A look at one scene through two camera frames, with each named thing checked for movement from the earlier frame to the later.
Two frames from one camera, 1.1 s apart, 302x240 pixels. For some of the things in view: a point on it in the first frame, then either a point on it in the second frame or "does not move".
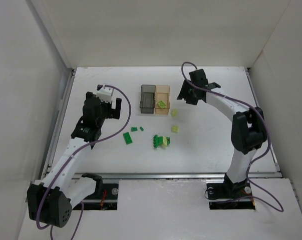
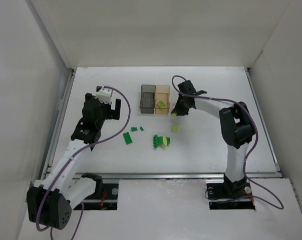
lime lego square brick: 175,129 does not move
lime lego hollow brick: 161,104 does not move
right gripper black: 188,92 to 182,103
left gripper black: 112,109 does not move
